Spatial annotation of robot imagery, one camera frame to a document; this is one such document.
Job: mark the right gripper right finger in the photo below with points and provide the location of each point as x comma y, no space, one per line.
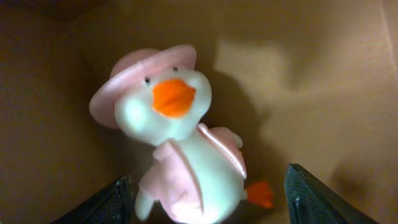
310,201

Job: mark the white duck pink hat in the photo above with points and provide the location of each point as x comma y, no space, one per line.
198,173

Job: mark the white cardboard box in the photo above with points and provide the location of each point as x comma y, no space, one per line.
307,82

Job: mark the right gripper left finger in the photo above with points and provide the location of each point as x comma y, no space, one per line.
111,205

